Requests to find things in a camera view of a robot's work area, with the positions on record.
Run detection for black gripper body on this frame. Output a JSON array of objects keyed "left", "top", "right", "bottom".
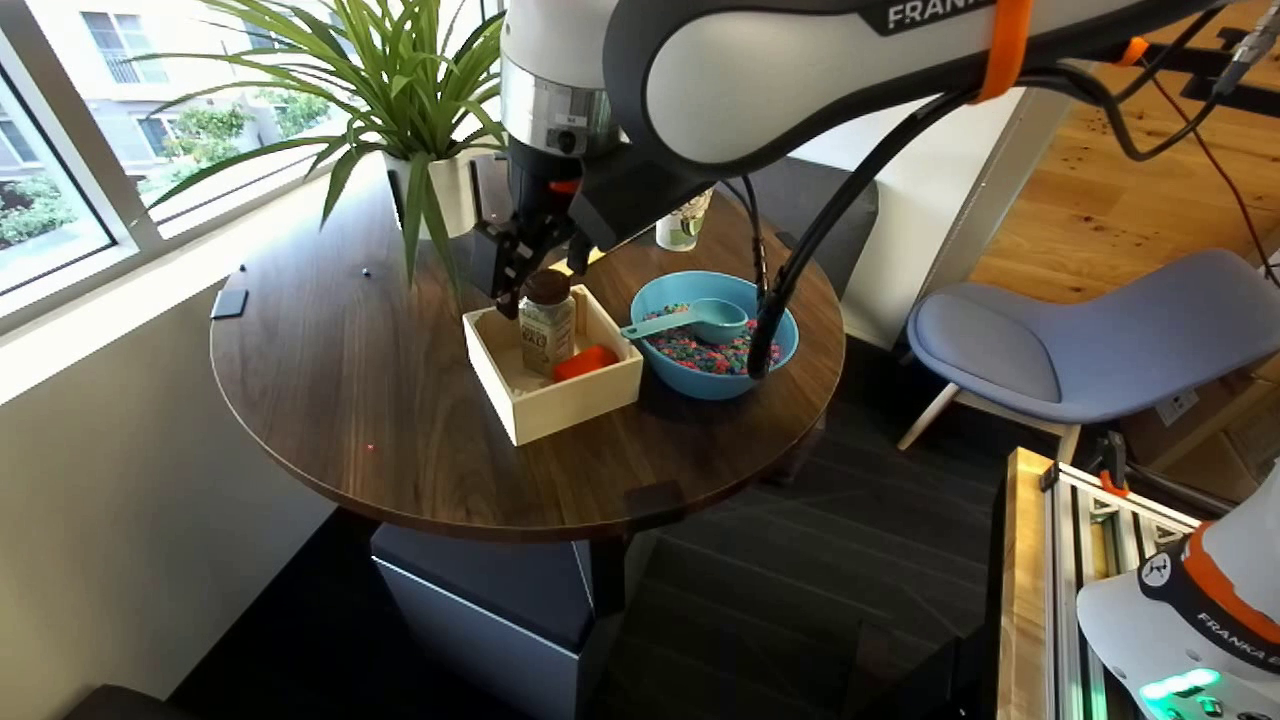
[{"left": 494, "top": 137, "right": 632, "bottom": 254}]

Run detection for thick black corrugated cable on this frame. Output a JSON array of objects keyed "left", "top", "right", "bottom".
[{"left": 746, "top": 84, "right": 976, "bottom": 380}]

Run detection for glass jar with brown lid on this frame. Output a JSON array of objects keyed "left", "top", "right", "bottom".
[{"left": 516, "top": 267, "right": 584, "bottom": 380}]

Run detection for wooden board frame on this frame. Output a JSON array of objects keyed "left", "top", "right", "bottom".
[{"left": 996, "top": 442, "right": 1073, "bottom": 720}]

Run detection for aluminium extrusion rail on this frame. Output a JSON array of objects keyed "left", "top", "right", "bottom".
[{"left": 1044, "top": 456, "right": 1204, "bottom": 720}]

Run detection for blue bowl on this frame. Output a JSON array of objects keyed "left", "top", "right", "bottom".
[{"left": 626, "top": 267, "right": 803, "bottom": 402}]

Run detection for colourful sprinkles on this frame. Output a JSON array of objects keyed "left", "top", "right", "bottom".
[{"left": 644, "top": 324, "right": 764, "bottom": 380}]

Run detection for patterned paper cup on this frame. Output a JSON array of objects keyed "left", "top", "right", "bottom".
[{"left": 651, "top": 183, "right": 721, "bottom": 254}]

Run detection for green spiky potted plant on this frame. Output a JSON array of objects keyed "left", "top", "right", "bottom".
[{"left": 134, "top": 0, "right": 516, "bottom": 291}]

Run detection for black table leg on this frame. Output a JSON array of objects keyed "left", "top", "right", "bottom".
[{"left": 590, "top": 532, "right": 632, "bottom": 625}]

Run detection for light wooden box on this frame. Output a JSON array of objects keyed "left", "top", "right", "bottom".
[{"left": 461, "top": 279, "right": 647, "bottom": 446}]

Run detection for teal measuring scoop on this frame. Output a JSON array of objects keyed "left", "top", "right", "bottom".
[{"left": 620, "top": 291, "right": 754, "bottom": 347}]

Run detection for thin black cable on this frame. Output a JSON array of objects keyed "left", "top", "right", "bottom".
[{"left": 1036, "top": 0, "right": 1280, "bottom": 291}]

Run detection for small orange object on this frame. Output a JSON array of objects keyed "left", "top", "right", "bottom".
[{"left": 549, "top": 338, "right": 626, "bottom": 388}]

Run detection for white plant pot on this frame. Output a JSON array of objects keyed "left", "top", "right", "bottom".
[{"left": 382, "top": 149, "right": 494, "bottom": 242}]

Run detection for grey window frame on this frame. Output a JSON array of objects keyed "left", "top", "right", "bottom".
[{"left": 0, "top": 0, "right": 513, "bottom": 337}]

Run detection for brown cardboard box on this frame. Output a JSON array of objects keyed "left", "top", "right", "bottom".
[{"left": 1116, "top": 355, "right": 1280, "bottom": 515}]

